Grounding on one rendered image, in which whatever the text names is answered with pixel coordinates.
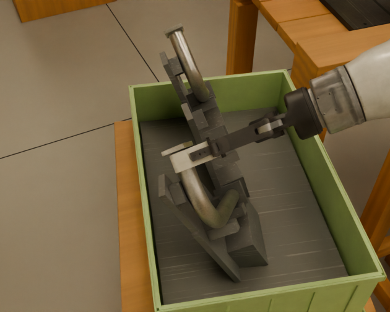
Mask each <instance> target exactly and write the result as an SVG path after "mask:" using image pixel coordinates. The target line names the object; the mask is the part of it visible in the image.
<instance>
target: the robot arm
mask: <svg viewBox="0 0 390 312"><path fill-rule="evenodd" d="M309 84H310V87H311V88H310V89H308V90H307V88H306V87H305V88H304V87H301V88H299V89H296V90H294V91H292V92H289V93H286V94H285V95H284V102H285V106H286V108H287V112H285V113H282V114H280V115H277V112H276V111H272V112H270V113H268V114H266V115H264V117H262V118H259V119H257V120H254V121H252V122H250V123H249V126H247V127H245V128H243V129H240V130H237V131H235V132H232V133H230V134H227V135H225V136H222V137H220V138H217V139H212V140H211V139H210V137H207V138H206V141H205V142H203V143H201V144H198V145H195V146H193V147H190V148H188V149H185V150H182V151H181V152H178V153H175V154H173V155H170V156H169V158H170V160H171V163H172V165H173V168H174V170H175V173H179V172H181V171H184V170H187V169H189V168H192V167H195V166H196V165H200V164H202V163H204V162H208V161H209V160H212V159H215V158H217V157H219V156H221V157H222V158H224V157H226V154H225V153H226V152H229V151H231V150H234V149H237V148H239V147H242V146H244V145H247V144H250V143H252V142H256V143H260V142H263V141H266V140H268V139H270V138H274V139H275V138H277V137H280V136H283V135H284V134H285V133H284V129H285V128H288V127H290V126H294V128H295V131H296V133H297V135H298V137H299V138H300V139H301V140H305V139H307V138H310V137H313V136H315V135H318V134H321V133H322V131H323V128H325V127H327V130H328V132H329V134H334V133H336V132H339V131H342V130H344V129H347V128H351V127H352V126H356V125H359V124H362V123H364V122H366V121H370V120H373V119H380V118H384V119H386V118H390V39H389V40H388V41H386V42H384V43H382V44H379V45H377V46H374V47H372V48H370V49H368V50H366V51H365V52H363V53H361V54H360V55H358V56H357V57H356V58H355V59H353V60H352V61H350V62H349V63H347V64H344V65H343V66H338V67H336V68H335V69H333V70H330V71H327V72H325V73H324V75H323V74H321V76H319V77H317V78H315V79H310V81H309Z"/></svg>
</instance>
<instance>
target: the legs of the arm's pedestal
mask: <svg viewBox="0 0 390 312"><path fill-rule="evenodd" d="M360 221H361V223H362V226H363V228H364V230H365V232H366V234H367V236H368V238H369V240H370V242H371V244H372V246H373V249H374V251H375V253H376V255H377V257H378V258H381V257H384V256H386V257H385V259H384V260H385V261H386V262H387V264H388V265H389V267H390V235H389V236H387V237H385V236H386V234H387V232H388V230H389V228H390V149H389V152H388V154H387V156H386V159H385V161H384V163H383V166H382V168H381V171H380V173H379V175H378V177H377V180H376V183H375V185H374V187H373V189H372V192H371V194H370V196H369V199H368V201H367V204H366V206H365V208H364V210H363V213H362V216H361V217H360ZM373 293H374V294H375V296H376V297H377V299H378V300H379V302H380V303H381V304H382V306H383V307H384V309H385V310H386V312H390V281H389V280H388V279H387V278H386V279H385V281H382V282H378V283H377V285H376V287H375V289H374V290H373Z"/></svg>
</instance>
